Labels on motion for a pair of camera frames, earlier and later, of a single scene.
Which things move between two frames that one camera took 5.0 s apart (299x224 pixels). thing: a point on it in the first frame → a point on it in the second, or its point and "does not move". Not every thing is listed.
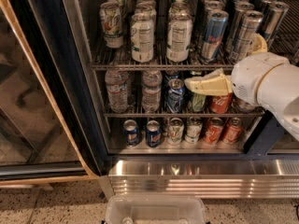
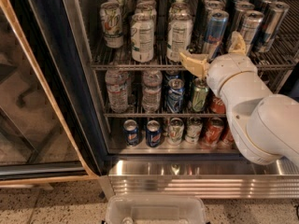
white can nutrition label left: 142,35 does not move
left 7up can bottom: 176,131 does not move
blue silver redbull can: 215,30 does not move
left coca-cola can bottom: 214,131 does not move
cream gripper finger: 258,45 → 237,43
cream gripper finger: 214,83 → 197,66
